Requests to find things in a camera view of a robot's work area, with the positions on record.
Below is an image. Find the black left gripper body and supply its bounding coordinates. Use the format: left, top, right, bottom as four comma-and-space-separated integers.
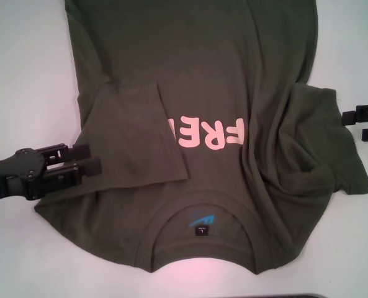
0, 148, 47, 205

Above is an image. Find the dark green printed T-shirt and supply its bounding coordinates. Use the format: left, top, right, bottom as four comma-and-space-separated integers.
34, 0, 368, 276

